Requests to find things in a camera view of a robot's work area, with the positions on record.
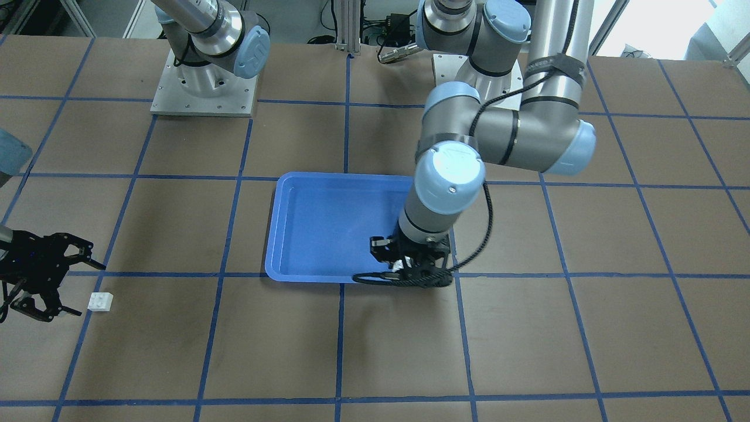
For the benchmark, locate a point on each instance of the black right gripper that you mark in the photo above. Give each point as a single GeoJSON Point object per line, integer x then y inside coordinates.
{"type": "Point", "coordinates": [24, 262]}

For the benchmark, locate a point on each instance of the white block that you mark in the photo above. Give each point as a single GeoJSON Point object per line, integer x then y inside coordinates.
{"type": "Point", "coordinates": [401, 265]}

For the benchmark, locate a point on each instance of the blue plastic tray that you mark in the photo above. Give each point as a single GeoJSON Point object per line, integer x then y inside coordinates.
{"type": "Point", "coordinates": [321, 224]}

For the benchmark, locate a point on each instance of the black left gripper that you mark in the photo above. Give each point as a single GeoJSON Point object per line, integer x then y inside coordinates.
{"type": "Point", "coordinates": [382, 248]}

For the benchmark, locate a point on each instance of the white block mid table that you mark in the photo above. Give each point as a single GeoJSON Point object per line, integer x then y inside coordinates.
{"type": "Point", "coordinates": [100, 302]}

